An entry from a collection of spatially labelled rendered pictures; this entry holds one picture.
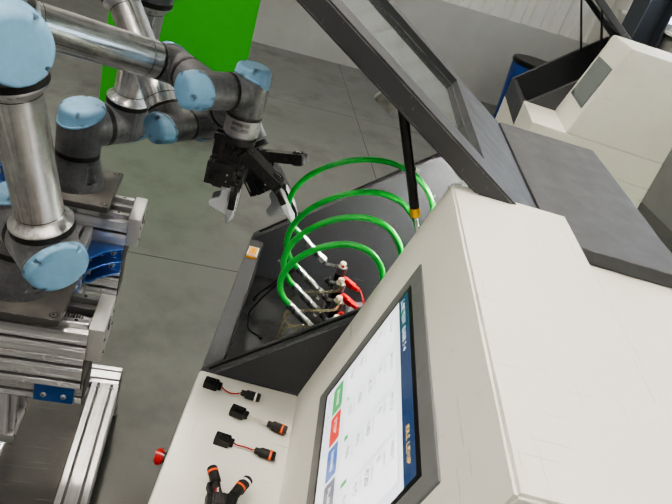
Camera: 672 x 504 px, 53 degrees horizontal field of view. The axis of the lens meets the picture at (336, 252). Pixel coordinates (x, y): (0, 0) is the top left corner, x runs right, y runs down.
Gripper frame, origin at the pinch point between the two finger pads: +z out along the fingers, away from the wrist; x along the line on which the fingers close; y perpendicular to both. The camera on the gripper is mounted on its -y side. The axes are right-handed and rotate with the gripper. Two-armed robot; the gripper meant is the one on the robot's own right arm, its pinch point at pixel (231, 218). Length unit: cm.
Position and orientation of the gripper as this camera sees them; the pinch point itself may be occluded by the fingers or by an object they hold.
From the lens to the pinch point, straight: 154.3
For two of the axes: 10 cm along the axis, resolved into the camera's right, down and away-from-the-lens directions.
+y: -9.6, -2.7, -0.8
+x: -0.7, 4.8, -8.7
